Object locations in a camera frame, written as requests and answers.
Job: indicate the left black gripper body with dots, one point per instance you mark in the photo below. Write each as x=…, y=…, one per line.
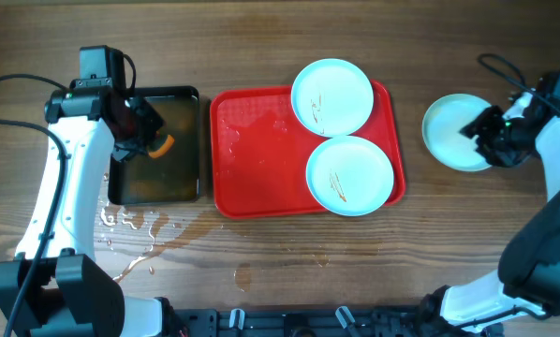
x=145, y=122

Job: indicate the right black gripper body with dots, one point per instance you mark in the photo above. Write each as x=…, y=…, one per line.
x=501, y=138

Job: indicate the orange green scrub sponge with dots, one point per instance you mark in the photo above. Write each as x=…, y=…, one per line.
x=163, y=146

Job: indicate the light blue plate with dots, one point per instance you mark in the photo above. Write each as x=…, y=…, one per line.
x=332, y=98
x=349, y=176
x=441, y=128

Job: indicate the light blue plate bottom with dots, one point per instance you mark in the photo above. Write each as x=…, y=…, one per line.
x=349, y=176

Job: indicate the light blue plate top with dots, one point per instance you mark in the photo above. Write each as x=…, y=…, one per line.
x=332, y=98

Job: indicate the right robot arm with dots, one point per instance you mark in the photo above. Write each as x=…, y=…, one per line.
x=527, y=280

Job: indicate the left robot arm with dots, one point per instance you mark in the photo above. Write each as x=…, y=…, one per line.
x=53, y=286

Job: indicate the black water tray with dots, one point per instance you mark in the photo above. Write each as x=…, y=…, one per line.
x=173, y=177

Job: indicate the red serving tray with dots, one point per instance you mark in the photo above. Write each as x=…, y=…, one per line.
x=259, y=153

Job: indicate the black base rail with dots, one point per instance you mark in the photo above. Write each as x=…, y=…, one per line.
x=381, y=321

